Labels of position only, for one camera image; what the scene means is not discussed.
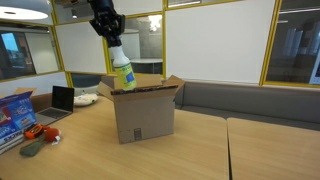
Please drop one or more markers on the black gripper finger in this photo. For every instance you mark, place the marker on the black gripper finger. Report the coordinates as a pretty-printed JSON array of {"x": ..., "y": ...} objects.
[
  {"x": 101, "y": 32},
  {"x": 120, "y": 30}
]

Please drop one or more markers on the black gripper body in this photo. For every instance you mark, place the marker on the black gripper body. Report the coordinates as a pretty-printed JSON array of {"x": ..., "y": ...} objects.
[{"x": 103, "y": 13}]

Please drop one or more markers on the white spray bottle black trigger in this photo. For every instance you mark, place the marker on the white spray bottle black trigger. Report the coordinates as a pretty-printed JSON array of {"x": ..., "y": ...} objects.
[{"x": 125, "y": 75}]

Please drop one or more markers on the brown cardboard shipping box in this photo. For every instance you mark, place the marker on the brown cardboard shipping box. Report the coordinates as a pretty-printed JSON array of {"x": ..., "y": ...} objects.
[{"x": 146, "y": 113}]

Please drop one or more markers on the white table behind glass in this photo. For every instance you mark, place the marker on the white table behind glass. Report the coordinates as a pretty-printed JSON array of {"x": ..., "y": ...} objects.
[{"x": 146, "y": 61}]

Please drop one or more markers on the grey laptop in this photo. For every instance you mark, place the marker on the grey laptop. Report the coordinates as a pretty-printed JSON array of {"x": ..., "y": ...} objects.
[{"x": 58, "y": 100}]

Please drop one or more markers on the plain brown carton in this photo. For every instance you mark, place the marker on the plain brown carton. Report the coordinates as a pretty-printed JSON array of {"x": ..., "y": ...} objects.
[{"x": 41, "y": 101}]

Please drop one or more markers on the red and green plush toy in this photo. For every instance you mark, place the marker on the red and green plush toy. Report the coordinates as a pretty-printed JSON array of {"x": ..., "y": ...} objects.
[{"x": 51, "y": 133}]

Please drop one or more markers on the blue printed carton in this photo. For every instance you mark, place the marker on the blue printed carton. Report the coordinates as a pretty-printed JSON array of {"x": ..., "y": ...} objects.
[{"x": 16, "y": 111}]

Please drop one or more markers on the orange black tape measure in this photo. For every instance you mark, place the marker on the orange black tape measure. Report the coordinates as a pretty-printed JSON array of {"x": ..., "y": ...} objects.
[{"x": 33, "y": 130}]

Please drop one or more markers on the white printed carton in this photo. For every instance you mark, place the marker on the white printed carton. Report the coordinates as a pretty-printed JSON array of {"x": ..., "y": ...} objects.
[{"x": 10, "y": 138}]

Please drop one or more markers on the grey bench sofa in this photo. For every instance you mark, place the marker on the grey bench sofa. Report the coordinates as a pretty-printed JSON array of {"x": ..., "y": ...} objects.
[{"x": 250, "y": 103}]

